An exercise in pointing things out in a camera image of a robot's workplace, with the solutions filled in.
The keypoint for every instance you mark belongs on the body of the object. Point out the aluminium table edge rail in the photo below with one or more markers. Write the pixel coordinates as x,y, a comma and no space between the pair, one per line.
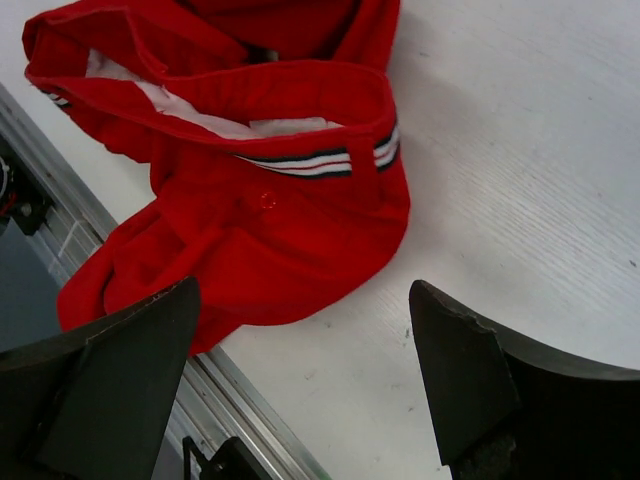
150,320

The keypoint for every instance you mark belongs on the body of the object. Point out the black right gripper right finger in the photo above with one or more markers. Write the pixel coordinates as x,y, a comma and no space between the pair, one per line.
506,406

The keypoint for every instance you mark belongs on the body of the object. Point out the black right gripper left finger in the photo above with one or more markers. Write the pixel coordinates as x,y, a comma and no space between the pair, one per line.
115,380

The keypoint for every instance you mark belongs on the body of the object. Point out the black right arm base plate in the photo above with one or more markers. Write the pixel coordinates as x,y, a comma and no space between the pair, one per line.
232,461

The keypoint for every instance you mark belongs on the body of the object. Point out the red trousers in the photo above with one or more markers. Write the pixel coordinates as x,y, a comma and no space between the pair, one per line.
271,134

